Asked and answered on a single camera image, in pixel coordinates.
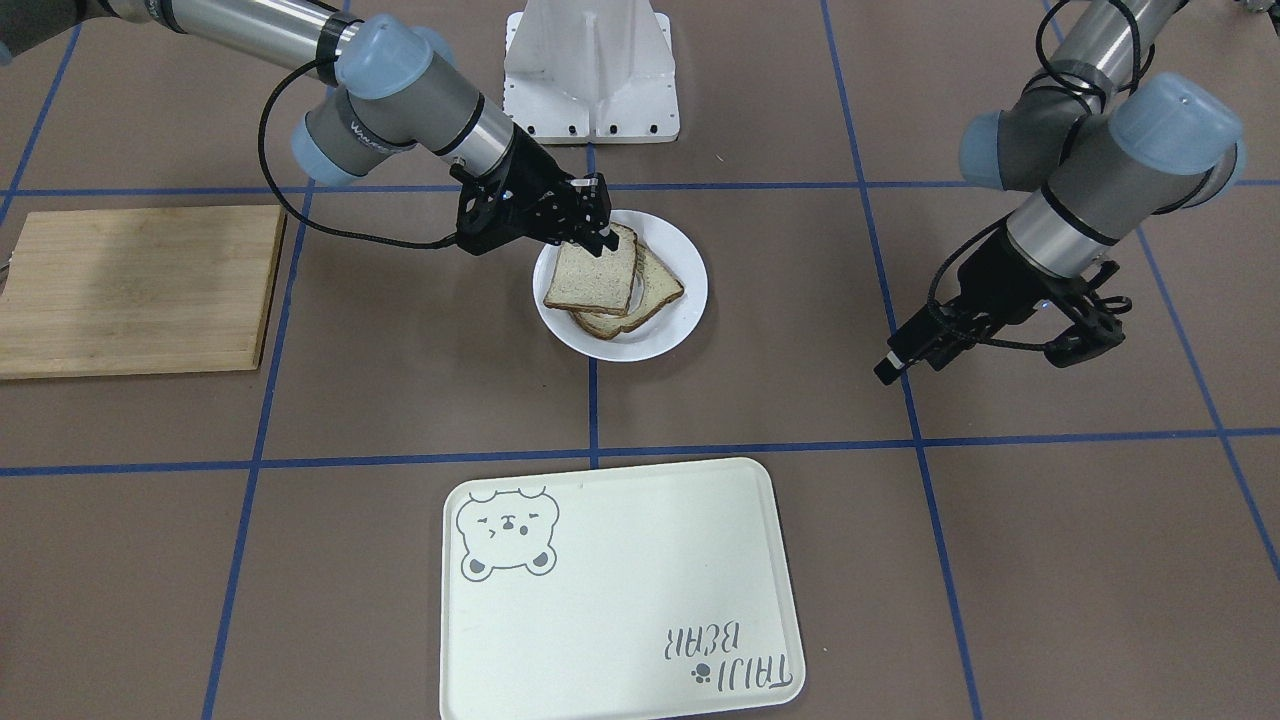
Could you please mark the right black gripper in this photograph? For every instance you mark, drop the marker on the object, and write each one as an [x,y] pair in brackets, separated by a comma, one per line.
[530,183]

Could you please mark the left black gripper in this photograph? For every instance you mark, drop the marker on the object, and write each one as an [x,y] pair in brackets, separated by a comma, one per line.
[1000,287]

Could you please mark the bread slice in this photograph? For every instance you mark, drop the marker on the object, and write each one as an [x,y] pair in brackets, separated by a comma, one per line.
[660,287]
[602,284]

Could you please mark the white round plate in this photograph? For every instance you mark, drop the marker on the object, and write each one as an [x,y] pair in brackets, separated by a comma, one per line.
[668,328]

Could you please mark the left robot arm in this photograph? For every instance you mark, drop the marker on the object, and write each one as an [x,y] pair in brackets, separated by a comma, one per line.
[1097,144]

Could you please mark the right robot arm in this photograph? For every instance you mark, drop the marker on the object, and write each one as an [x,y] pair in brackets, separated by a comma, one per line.
[395,88]

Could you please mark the bread slice under egg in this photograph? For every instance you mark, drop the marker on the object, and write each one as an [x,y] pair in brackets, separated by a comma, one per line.
[660,287]

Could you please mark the cream bear serving tray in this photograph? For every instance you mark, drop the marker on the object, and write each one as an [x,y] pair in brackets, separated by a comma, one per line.
[647,592]

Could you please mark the wooden cutting board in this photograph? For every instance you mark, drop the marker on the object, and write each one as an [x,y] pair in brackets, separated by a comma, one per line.
[140,291]

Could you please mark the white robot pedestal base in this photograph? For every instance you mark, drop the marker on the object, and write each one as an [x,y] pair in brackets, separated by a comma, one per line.
[581,72]

